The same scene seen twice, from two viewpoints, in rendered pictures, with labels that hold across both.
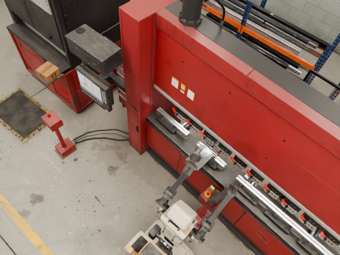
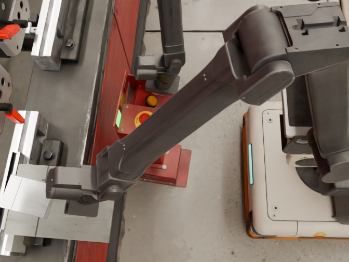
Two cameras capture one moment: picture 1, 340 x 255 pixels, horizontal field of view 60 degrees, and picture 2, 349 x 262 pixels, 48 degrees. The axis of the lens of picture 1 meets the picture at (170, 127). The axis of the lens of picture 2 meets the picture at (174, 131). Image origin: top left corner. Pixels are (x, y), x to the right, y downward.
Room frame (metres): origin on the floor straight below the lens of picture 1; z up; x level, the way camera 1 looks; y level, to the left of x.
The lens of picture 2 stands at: (1.37, -0.06, 2.00)
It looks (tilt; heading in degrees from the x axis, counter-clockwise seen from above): 71 degrees down; 241
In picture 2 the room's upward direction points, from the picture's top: 4 degrees counter-clockwise
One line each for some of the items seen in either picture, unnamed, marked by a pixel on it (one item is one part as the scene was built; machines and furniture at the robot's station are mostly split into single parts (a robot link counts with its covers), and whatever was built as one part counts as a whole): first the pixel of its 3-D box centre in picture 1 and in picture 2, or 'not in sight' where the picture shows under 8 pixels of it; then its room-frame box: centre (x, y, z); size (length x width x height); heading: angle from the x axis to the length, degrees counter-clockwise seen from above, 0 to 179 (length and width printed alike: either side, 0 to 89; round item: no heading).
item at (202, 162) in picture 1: (199, 157); (62, 201); (1.54, -0.36, 1.00); 0.26 x 0.18 x 0.01; 142
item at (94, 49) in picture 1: (98, 73); not in sight; (2.08, 0.81, 1.53); 0.51 x 0.25 x 0.85; 57
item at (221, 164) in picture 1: (210, 156); (21, 182); (1.63, -0.50, 0.92); 0.39 x 0.06 x 0.10; 52
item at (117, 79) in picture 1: (112, 84); not in sight; (2.25, 0.74, 1.17); 0.40 x 0.24 x 0.07; 52
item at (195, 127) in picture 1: (196, 124); not in sight; (1.80, -0.28, 1.26); 0.15 x 0.09 x 0.17; 52
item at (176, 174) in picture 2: (199, 218); (164, 162); (1.18, -0.53, 0.06); 0.25 x 0.20 x 0.12; 137
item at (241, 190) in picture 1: (245, 194); (76, 20); (1.24, -0.89, 0.89); 0.30 x 0.05 x 0.03; 52
